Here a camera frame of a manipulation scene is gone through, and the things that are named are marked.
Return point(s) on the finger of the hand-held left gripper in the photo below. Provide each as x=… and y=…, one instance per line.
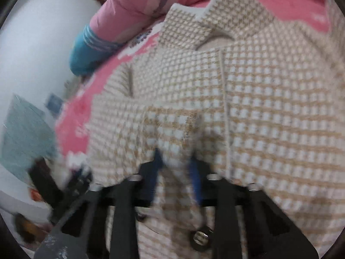
x=80, y=179

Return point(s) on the beige white checked knit sweater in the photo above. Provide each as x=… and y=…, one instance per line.
x=256, y=113

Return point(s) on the teal striped pillow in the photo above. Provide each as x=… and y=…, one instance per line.
x=86, y=51

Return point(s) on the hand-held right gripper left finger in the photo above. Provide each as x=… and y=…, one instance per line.
x=156, y=168

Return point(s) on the teal fuzzy cloth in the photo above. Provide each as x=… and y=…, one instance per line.
x=27, y=137

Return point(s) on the pink floral bed blanket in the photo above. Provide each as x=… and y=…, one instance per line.
x=76, y=116

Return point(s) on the dark brown item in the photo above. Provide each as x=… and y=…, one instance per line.
x=25, y=228

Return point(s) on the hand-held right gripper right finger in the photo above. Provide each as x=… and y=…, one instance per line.
x=194, y=178

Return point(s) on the pink quilt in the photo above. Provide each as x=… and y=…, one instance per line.
x=129, y=8

